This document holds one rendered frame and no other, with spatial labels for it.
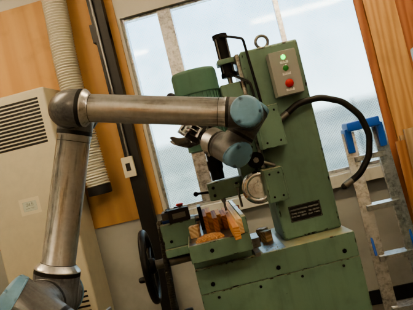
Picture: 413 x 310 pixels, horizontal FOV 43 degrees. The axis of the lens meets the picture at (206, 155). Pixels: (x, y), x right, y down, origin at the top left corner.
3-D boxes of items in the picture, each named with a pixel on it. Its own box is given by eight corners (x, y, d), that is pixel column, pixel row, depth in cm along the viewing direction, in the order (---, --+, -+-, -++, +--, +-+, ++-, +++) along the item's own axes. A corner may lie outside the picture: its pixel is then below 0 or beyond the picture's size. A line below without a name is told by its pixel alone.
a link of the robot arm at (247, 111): (34, 84, 156) (263, 90, 148) (52, 91, 168) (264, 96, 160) (32, 123, 156) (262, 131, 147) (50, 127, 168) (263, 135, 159)
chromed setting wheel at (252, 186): (245, 206, 194) (237, 174, 194) (278, 198, 195) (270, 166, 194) (246, 208, 191) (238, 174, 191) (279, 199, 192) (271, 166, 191)
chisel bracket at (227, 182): (211, 203, 208) (206, 182, 208) (245, 195, 209) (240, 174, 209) (212, 205, 201) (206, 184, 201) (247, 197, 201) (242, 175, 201)
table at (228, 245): (170, 240, 234) (167, 227, 234) (236, 224, 235) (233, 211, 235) (164, 272, 174) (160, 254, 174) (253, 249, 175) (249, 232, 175)
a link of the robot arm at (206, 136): (233, 138, 175) (219, 162, 175) (225, 133, 179) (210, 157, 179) (217, 126, 169) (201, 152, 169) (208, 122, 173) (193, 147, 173)
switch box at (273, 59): (275, 98, 194) (265, 56, 194) (301, 92, 195) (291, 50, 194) (278, 97, 188) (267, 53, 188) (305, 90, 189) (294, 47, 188)
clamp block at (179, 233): (166, 243, 211) (161, 221, 211) (199, 235, 212) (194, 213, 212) (165, 250, 197) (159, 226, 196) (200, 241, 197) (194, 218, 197)
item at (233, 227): (223, 216, 226) (220, 208, 226) (227, 215, 226) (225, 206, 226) (235, 240, 166) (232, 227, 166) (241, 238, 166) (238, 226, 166)
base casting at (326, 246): (198, 267, 227) (193, 247, 227) (326, 235, 229) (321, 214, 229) (201, 296, 182) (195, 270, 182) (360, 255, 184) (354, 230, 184)
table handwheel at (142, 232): (129, 219, 200) (141, 291, 184) (180, 206, 201) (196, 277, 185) (145, 249, 224) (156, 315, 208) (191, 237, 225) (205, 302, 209)
